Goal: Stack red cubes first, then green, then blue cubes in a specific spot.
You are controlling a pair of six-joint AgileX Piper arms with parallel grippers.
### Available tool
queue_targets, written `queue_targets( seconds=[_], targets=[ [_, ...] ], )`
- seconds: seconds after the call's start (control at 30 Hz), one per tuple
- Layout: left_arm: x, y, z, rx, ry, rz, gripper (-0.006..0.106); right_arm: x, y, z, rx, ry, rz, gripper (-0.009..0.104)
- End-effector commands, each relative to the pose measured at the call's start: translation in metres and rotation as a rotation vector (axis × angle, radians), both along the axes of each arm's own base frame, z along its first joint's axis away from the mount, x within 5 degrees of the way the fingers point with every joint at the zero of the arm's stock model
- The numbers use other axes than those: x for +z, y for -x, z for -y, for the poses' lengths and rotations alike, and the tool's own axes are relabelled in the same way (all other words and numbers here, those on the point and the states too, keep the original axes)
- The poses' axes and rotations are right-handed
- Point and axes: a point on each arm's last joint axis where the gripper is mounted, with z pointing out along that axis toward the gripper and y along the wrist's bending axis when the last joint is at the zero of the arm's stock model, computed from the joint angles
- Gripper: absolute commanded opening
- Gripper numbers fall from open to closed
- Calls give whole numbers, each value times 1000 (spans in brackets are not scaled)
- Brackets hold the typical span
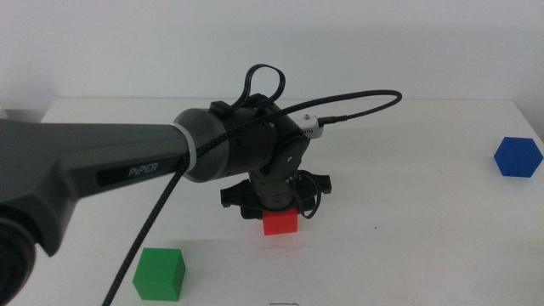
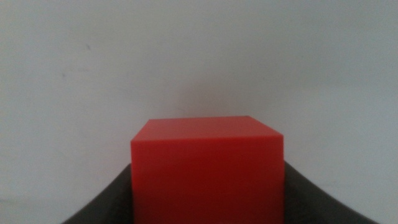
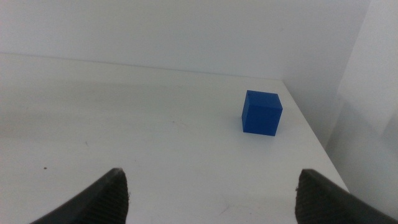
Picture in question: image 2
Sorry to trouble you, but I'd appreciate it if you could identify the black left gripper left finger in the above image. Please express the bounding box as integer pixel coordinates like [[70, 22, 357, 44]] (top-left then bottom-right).
[[62, 163, 135, 224]]

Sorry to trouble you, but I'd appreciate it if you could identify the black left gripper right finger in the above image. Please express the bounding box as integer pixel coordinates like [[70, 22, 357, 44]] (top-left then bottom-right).
[[283, 161, 380, 224]]

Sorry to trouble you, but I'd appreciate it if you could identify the red cube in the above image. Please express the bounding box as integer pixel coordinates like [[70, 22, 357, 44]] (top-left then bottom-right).
[[130, 115, 285, 224]]

